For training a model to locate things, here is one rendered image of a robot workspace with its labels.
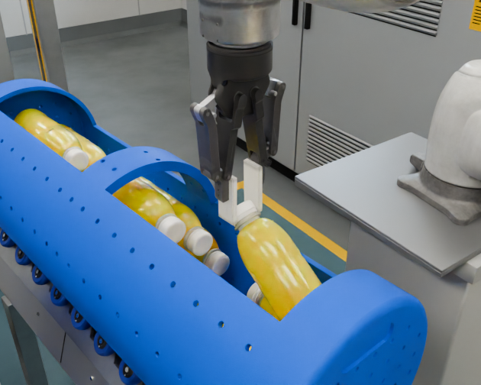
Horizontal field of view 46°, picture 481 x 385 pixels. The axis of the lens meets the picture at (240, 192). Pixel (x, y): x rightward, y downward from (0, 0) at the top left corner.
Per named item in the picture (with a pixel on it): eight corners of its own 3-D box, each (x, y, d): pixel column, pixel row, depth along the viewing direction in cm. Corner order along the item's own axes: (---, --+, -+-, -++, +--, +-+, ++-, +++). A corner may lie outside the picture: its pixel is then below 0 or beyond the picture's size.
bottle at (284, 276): (354, 318, 73) (274, 201, 77) (340, 332, 66) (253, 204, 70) (312, 344, 75) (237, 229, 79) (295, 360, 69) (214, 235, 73)
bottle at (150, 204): (109, 202, 96) (174, 253, 84) (75, 192, 91) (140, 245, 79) (127, 166, 96) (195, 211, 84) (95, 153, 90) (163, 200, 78)
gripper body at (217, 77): (245, 24, 68) (245, 96, 73) (188, 38, 63) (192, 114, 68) (290, 37, 63) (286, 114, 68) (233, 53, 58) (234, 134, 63)
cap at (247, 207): (262, 209, 76) (255, 198, 76) (250, 211, 72) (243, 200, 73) (241, 225, 77) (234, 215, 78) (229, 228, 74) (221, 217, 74)
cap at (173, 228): (170, 241, 83) (178, 247, 82) (152, 237, 80) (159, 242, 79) (182, 218, 83) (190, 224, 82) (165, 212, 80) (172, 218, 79)
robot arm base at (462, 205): (441, 155, 129) (446, 134, 126) (524, 202, 113) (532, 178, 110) (380, 174, 122) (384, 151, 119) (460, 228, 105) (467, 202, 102)
